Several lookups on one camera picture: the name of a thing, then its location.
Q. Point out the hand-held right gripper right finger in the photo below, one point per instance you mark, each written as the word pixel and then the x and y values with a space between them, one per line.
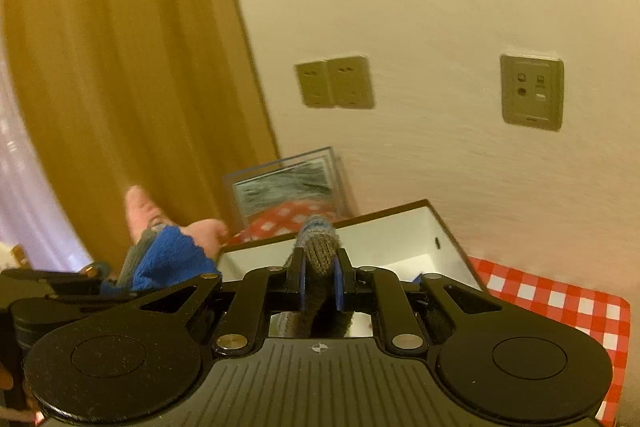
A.
pixel 340 281

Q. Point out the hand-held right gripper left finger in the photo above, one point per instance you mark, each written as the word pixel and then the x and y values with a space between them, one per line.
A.
pixel 300 279

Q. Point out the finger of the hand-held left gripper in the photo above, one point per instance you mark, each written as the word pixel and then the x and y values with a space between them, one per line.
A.
pixel 55 283

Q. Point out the grey knitted sock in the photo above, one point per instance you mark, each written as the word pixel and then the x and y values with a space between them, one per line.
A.
pixel 320 247

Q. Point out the white box with brown rim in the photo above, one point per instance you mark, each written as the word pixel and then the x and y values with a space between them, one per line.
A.
pixel 400 232

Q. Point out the clear jar with dark lid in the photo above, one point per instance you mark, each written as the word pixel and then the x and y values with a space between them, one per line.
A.
pixel 96 268

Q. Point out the white sheer curtain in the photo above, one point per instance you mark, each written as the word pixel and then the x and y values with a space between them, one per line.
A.
pixel 35 207

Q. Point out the pink starfish plush toy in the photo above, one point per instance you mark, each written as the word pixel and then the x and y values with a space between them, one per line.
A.
pixel 141 207

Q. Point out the red white checkered tablecloth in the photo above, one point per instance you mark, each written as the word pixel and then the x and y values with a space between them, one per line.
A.
pixel 545 299

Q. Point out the mustard curtain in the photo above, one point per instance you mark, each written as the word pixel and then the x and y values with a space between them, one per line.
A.
pixel 125 57

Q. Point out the beige wall socket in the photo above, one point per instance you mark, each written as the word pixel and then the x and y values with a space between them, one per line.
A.
pixel 314 84
pixel 351 83

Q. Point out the beige wall data panel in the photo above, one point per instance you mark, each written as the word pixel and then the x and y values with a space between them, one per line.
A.
pixel 531 92

